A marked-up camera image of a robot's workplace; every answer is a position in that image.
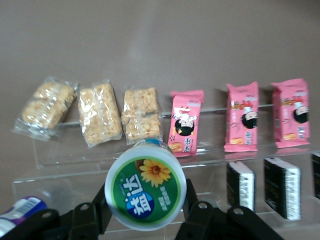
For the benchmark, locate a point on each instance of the black and white carton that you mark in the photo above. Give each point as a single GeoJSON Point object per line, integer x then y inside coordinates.
{"type": "Point", "coordinates": [240, 186]}
{"type": "Point", "coordinates": [316, 175]}
{"type": "Point", "coordinates": [281, 187]}

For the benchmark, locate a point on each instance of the pink snack packet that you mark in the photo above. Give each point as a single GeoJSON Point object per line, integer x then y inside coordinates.
{"type": "Point", "coordinates": [241, 117]}
{"type": "Point", "coordinates": [186, 125]}
{"type": "Point", "coordinates": [291, 112]}

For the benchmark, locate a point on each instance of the green gum bottle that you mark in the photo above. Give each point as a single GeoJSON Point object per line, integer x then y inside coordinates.
{"type": "Point", "coordinates": [145, 190]}

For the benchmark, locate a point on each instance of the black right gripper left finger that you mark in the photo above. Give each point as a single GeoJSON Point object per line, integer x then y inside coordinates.
{"type": "Point", "coordinates": [86, 220]}

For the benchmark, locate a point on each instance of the clear acrylic step stand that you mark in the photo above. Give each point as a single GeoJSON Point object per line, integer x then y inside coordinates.
{"type": "Point", "coordinates": [75, 180]}

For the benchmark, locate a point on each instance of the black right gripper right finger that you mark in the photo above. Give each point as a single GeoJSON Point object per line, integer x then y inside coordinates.
{"type": "Point", "coordinates": [202, 220]}

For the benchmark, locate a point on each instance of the rice cracker packet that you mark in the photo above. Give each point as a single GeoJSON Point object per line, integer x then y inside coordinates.
{"type": "Point", "coordinates": [47, 107]}
{"type": "Point", "coordinates": [141, 115]}
{"type": "Point", "coordinates": [98, 115]}

